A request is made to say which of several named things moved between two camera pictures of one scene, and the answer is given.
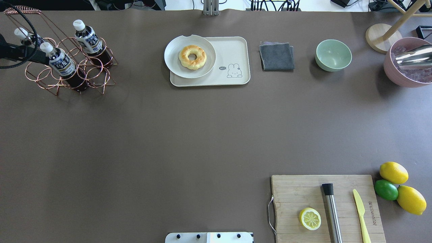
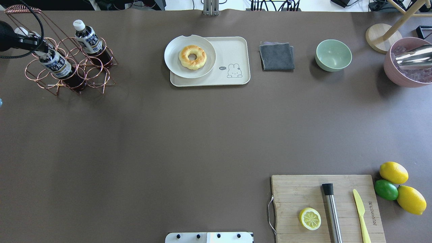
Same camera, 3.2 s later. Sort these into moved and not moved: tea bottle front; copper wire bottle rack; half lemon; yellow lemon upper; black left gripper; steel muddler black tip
Moved: black left gripper; tea bottle front
Not moved: steel muddler black tip; yellow lemon upper; half lemon; copper wire bottle rack
